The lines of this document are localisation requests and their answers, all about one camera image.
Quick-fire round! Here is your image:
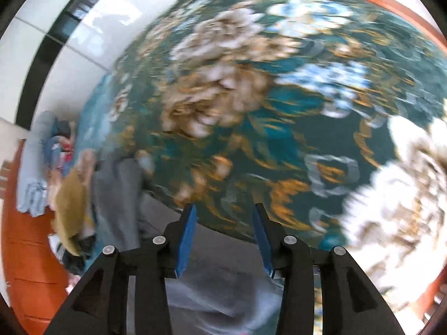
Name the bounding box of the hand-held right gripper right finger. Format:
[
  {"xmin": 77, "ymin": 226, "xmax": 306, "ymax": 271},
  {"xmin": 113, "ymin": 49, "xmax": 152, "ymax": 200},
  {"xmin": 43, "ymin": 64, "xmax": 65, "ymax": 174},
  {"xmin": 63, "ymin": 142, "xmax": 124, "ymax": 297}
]
[{"xmin": 252, "ymin": 202, "xmax": 406, "ymax": 335}]

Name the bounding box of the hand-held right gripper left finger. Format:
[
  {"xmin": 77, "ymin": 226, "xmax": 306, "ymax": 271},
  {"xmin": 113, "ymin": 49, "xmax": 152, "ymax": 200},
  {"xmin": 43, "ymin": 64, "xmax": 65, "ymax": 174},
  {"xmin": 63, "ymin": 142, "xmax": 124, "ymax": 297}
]
[{"xmin": 44, "ymin": 203, "xmax": 198, "ymax": 335}]

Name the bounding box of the grey fleece garment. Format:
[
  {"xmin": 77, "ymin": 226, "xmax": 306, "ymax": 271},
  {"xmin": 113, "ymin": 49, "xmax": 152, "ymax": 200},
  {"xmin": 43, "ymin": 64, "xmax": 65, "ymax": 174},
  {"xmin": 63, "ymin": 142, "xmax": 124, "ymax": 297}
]
[{"xmin": 91, "ymin": 157, "xmax": 317, "ymax": 335}]

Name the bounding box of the dark cloth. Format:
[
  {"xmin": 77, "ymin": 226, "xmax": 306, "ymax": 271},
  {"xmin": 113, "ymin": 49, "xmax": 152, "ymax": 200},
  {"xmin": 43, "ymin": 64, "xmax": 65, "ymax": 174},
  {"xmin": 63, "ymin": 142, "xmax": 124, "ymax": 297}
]
[{"xmin": 60, "ymin": 235, "xmax": 96, "ymax": 277}]

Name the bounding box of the mustard yellow cloth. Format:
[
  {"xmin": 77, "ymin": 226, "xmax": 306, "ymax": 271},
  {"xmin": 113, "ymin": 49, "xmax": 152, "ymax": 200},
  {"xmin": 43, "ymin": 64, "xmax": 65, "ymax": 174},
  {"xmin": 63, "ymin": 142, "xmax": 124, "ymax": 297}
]
[{"xmin": 52, "ymin": 169, "xmax": 96, "ymax": 256}]

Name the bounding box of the green floral blanket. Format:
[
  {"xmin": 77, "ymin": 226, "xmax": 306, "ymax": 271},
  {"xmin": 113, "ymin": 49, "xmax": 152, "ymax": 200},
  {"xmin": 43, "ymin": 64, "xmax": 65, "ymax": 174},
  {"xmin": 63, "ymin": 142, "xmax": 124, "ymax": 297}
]
[{"xmin": 75, "ymin": 0, "xmax": 447, "ymax": 335}]

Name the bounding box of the blue patterned cloth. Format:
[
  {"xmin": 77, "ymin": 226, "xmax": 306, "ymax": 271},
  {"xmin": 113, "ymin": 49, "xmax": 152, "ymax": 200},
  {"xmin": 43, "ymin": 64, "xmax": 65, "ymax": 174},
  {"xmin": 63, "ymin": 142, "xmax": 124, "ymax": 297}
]
[{"xmin": 42, "ymin": 119, "xmax": 77, "ymax": 179}]

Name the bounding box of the orange leather headboard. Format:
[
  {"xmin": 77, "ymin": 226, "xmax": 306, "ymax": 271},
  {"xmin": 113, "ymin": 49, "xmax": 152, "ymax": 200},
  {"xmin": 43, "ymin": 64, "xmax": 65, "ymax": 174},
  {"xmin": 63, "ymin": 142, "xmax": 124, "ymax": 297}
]
[{"xmin": 2, "ymin": 140, "xmax": 72, "ymax": 335}]

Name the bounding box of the light blue cloth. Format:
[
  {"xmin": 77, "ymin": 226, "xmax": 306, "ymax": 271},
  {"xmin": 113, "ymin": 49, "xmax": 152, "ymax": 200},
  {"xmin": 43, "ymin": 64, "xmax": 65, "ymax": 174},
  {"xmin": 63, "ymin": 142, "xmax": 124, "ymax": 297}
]
[{"xmin": 16, "ymin": 111, "xmax": 58, "ymax": 217}]

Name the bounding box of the black window frame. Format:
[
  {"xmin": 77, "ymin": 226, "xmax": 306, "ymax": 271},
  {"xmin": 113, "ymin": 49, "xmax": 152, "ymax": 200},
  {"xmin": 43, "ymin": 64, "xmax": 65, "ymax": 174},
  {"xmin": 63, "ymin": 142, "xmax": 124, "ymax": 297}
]
[{"xmin": 14, "ymin": 0, "xmax": 198, "ymax": 130}]

